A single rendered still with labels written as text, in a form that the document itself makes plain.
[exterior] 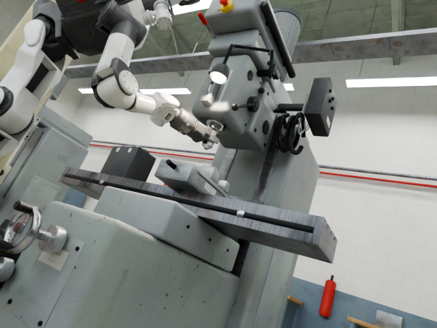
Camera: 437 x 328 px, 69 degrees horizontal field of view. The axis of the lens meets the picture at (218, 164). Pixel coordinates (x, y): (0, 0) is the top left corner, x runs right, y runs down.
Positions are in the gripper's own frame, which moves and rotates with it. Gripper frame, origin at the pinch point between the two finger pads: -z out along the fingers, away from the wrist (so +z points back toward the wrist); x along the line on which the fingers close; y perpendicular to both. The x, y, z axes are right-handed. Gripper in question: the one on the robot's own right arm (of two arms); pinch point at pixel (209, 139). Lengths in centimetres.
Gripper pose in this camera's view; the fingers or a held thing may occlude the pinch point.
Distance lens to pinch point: 136.7
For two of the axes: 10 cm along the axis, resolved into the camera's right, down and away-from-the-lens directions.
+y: -3.4, 8.8, -3.4
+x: -5.6, 0.9, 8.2
